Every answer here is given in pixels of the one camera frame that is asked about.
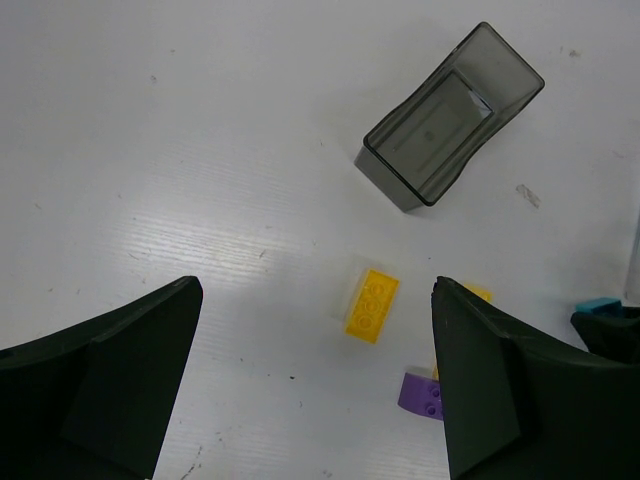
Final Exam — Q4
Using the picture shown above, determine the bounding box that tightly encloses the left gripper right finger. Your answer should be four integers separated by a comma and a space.
431, 277, 639, 479

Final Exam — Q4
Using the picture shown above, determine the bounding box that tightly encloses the yellow 2x4 lego brick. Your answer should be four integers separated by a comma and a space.
331, 255, 401, 345

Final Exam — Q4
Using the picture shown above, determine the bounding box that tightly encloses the dark grey transparent container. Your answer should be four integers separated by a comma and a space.
355, 22, 545, 212

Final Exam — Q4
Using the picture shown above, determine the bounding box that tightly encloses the teal 2x4 lego brick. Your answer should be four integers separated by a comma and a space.
575, 297, 624, 317

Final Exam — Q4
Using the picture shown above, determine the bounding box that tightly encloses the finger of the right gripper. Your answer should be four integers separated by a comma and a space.
571, 306, 639, 365

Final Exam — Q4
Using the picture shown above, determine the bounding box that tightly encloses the purple sloped lego brick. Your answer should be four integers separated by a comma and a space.
397, 371, 444, 421

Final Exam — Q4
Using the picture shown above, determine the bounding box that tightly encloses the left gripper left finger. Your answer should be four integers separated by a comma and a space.
1, 276, 203, 479

